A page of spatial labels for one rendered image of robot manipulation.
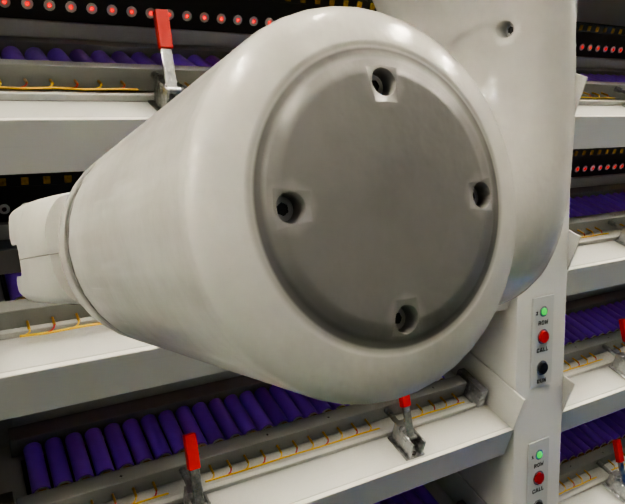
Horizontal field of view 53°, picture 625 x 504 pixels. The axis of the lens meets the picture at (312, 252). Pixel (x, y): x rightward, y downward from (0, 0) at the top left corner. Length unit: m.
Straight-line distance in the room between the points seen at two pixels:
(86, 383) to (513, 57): 0.46
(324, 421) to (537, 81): 0.61
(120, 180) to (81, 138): 0.39
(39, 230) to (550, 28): 0.20
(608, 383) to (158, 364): 0.70
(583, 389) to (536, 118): 0.83
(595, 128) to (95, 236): 0.81
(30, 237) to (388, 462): 0.57
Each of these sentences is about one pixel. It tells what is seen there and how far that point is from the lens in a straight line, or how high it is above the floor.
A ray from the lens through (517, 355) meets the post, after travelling 0.86.
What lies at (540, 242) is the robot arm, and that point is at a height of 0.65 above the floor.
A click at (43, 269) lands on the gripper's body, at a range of 0.28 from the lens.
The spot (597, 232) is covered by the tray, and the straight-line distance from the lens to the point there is 1.07.
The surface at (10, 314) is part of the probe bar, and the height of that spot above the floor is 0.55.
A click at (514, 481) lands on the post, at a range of 0.93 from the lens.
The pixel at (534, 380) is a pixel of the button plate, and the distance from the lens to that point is 0.89.
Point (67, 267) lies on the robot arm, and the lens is 0.25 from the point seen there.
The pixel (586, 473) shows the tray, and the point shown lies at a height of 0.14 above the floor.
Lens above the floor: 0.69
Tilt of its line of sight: 10 degrees down
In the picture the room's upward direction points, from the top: 2 degrees counter-clockwise
